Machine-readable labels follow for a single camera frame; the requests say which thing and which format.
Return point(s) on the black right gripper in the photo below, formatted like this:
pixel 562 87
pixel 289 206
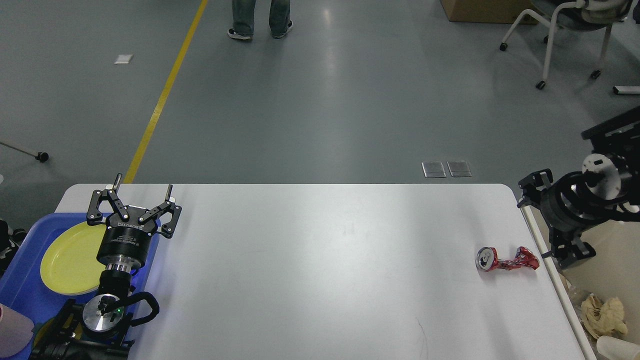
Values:
pixel 558 203

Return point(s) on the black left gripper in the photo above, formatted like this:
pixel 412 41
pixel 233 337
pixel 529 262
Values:
pixel 127 242

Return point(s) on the yellow plate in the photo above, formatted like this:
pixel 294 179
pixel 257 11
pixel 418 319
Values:
pixel 70 260

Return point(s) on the crushed red can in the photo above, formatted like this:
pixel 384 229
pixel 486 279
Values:
pixel 487 260

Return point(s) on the brown paper ball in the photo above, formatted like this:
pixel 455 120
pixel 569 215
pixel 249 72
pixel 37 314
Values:
pixel 603 318

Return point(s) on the grey mug yellow inside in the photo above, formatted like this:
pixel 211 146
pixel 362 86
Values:
pixel 42 328

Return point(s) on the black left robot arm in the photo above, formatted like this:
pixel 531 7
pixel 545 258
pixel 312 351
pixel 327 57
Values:
pixel 97 329

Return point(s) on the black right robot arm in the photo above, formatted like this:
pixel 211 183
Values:
pixel 603 190

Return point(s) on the beige plastic bin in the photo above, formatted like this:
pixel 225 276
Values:
pixel 613 272

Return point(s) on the floor socket plate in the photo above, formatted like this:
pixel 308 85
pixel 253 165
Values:
pixel 459 169
pixel 433 170

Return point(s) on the chair leg with caster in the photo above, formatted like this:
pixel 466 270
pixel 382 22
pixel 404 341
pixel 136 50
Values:
pixel 42 157

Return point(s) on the blue plastic tray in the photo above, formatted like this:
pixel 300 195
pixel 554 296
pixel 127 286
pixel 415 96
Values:
pixel 23 291

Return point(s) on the white bar on floor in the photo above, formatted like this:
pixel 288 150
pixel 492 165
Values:
pixel 626 90

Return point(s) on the pink cup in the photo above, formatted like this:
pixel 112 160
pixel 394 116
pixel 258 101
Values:
pixel 16 331

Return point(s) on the white paper on floor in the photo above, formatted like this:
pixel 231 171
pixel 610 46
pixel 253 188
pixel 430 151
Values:
pixel 123 59

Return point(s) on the white office chair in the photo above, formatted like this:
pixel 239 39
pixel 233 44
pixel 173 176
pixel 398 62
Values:
pixel 575 15

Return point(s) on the cardboard box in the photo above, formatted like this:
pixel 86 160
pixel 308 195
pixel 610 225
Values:
pixel 485 11

